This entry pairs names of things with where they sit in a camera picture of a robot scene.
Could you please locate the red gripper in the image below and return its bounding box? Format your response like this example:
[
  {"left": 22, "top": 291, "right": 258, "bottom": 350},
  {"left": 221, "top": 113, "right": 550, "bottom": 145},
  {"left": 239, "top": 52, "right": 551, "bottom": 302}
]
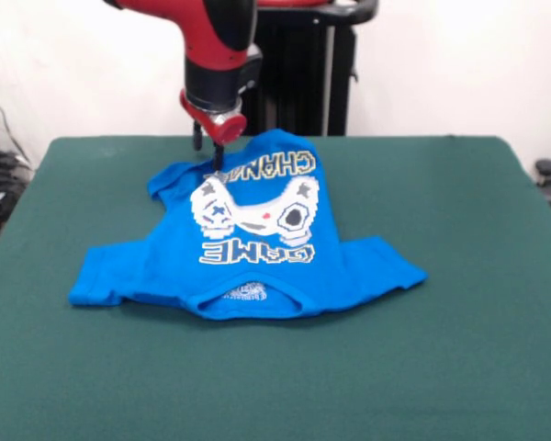
[{"left": 179, "top": 88, "right": 249, "bottom": 173}]

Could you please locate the blue printed t-shirt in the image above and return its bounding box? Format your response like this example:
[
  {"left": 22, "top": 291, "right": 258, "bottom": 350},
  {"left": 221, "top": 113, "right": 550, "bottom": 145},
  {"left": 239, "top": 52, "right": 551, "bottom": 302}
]
[{"left": 68, "top": 128, "right": 430, "bottom": 322}]

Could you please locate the dark green table cloth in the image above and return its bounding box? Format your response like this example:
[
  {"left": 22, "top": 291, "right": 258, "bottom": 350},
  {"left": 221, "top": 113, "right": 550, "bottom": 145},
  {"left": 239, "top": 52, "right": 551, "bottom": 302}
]
[{"left": 0, "top": 135, "right": 551, "bottom": 441}]

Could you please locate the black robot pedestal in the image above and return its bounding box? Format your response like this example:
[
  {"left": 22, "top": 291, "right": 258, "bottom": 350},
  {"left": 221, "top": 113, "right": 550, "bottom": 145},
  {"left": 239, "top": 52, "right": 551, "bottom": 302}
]
[{"left": 242, "top": 0, "right": 380, "bottom": 138}]

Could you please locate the black cable bundle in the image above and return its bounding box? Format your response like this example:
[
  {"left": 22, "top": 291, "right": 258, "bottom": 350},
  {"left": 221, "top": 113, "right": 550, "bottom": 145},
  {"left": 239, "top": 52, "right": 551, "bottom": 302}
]
[{"left": 0, "top": 83, "right": 36, "bottom": 241}]

